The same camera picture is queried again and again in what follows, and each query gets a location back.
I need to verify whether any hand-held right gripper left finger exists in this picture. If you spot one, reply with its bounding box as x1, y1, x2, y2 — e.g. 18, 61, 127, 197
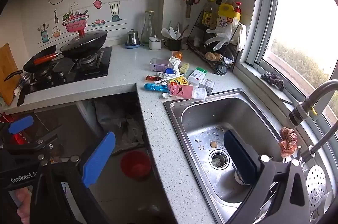
30, 131, 116, 224

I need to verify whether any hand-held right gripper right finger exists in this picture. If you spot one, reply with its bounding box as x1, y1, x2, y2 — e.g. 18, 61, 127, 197
223, 130, 310, 224

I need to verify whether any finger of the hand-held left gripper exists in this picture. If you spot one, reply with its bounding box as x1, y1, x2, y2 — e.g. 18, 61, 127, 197
0, 134, 59, 161
0, 116, 34, 138

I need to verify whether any red plastic bin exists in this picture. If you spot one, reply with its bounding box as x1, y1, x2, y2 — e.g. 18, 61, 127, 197
121, 150, 152, 182

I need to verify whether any blue patterned wrapper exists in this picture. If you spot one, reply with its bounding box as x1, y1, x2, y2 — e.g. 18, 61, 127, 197
143, 83, 168, 92

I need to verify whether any white green medicine box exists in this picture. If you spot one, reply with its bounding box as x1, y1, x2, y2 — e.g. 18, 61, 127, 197
187, 67, 209, 83

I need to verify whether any yellow snack packet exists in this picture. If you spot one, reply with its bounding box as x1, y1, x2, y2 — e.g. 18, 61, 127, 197
168, 75, 188, 86

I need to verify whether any purple clear plastic box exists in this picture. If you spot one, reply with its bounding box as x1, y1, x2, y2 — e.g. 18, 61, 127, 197
150, 57, 171, 72

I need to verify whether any white rubber glove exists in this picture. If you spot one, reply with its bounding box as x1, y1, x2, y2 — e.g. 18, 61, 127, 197
156, 56, 181, 79

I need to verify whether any person's left hand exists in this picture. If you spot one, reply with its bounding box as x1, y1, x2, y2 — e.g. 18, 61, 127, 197
12, 186, 33, 224

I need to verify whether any red box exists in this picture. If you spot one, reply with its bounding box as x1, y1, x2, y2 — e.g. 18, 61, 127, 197
0, 112, 28, 146

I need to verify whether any sink drain strainer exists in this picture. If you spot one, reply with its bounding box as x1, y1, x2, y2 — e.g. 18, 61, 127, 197
209, 149, 230, 169

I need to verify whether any white plastic bag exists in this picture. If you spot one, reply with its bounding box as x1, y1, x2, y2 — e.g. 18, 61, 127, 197
116, 116, 146, 153

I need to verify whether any white woven sack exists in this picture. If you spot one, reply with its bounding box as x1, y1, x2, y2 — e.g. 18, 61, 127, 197
94, 100, 127, 135

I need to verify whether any orange dish rag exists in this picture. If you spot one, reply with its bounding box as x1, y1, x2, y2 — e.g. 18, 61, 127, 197
278, 127, 297, 158

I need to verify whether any wooden cutting board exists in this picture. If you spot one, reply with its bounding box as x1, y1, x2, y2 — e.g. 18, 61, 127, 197
0, 43, 20, 105

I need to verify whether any stainless steel sink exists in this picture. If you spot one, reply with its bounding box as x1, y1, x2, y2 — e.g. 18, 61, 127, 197
164, 89, 312, 224

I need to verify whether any perforated steel steamer plate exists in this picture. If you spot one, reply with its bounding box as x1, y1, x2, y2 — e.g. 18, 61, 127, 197
306, 164, 328, 211

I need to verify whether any dark steel wool scrubber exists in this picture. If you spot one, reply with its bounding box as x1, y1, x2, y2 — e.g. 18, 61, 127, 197
261, 72, 285, 91

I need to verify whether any black gas stove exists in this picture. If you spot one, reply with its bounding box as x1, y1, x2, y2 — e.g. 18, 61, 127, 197
20, 46, 113, 95

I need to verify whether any steel kitchen faucet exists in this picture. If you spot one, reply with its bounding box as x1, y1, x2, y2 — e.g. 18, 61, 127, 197
288, 79, 338, 129

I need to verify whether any black wok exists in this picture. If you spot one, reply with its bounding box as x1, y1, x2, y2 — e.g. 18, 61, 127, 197
60, 30, 109, 59

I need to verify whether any ginger root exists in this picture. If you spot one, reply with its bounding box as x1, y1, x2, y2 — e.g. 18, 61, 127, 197
206, 52, 224, 62

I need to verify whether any glass lid red knob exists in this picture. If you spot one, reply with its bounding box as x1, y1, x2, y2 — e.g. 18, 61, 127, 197
62, 29, 107, 51

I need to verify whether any white cloth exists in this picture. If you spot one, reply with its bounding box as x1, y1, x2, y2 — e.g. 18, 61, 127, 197
236, 23, 248, 51

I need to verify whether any clear plastic glove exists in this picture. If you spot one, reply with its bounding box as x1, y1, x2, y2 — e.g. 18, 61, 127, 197
205, 20, 239, 51

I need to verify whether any steel oil pot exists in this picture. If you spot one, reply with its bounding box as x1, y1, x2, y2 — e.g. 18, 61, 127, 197
127, 29, 140, 46

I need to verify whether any white ceramic jar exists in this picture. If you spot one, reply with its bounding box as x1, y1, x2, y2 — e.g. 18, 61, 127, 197
149, 35, 165, 51

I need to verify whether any glass carafe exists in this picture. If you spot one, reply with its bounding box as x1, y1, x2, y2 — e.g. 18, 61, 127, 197
141, 11, 156, 46

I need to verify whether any bunch of white utensils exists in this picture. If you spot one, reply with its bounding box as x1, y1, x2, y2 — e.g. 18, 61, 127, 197
162, 22, 191, 41

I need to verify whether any yellow detergent bottle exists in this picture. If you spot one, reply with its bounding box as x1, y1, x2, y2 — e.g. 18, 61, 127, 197
218, 3, 241, 29

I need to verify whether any dark sauce bottle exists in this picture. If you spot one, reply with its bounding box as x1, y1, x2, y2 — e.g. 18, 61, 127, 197
210, 0, 221, 29
202, 0, 212, 29

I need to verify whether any red pump bottle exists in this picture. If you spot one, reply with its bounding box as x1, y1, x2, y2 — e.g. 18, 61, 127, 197
234, 1, 242, 22

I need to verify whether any window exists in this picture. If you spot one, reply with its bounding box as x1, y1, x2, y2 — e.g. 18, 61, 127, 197
245, 0, 338, 135

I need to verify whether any small pot black handle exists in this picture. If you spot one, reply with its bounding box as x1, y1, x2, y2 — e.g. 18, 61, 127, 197
4, 69, 35, 90

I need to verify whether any frying pan orange handle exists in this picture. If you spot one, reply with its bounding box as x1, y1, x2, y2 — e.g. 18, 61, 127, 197
23, 45, 64, 73

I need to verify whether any steel hose pipe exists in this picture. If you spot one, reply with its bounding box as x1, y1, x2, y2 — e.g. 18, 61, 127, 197
301, 124, 338, 161

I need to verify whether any black wire rack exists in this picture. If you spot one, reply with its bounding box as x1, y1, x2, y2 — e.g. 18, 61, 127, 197
187, 13, 242, 72

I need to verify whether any kitchen wall decal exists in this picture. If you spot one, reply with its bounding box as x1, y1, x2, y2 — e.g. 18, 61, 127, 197
38, 0, 128, 43

